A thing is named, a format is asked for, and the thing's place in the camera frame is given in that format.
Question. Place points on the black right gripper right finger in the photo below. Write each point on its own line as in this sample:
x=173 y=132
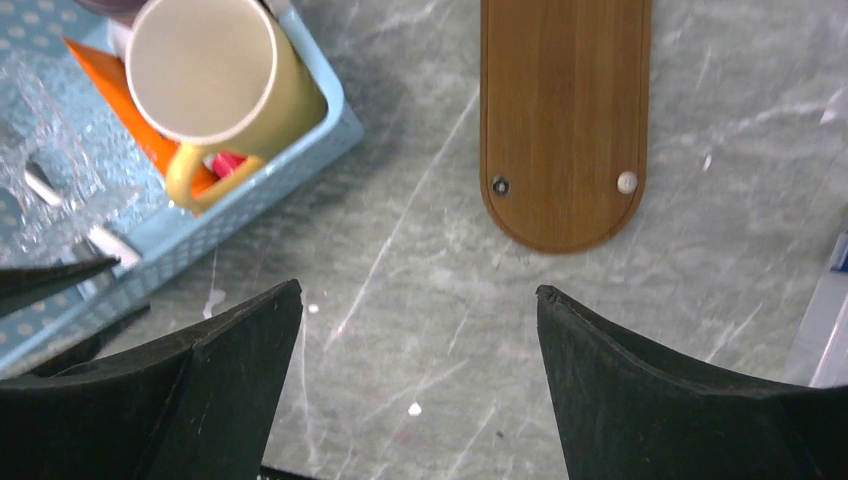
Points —
x=627 y=407

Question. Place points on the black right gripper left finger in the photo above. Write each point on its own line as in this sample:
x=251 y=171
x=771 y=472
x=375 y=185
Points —
x=198 y=403

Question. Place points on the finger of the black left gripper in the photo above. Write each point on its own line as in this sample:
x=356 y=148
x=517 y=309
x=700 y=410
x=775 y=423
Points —
x=21 y=287

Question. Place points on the yellow ceramic mug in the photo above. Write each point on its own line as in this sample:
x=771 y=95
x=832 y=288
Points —
x=218 y=76

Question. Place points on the brown oval wooden tray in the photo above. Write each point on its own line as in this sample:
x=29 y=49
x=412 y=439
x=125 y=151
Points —
x=564 y=119

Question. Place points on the light blue plastic basket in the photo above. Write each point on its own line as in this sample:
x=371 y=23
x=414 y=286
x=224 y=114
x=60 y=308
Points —
x=170 y=239

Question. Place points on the mauve ceramic mug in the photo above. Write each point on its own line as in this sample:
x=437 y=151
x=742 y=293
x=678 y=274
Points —
x=113 y=8

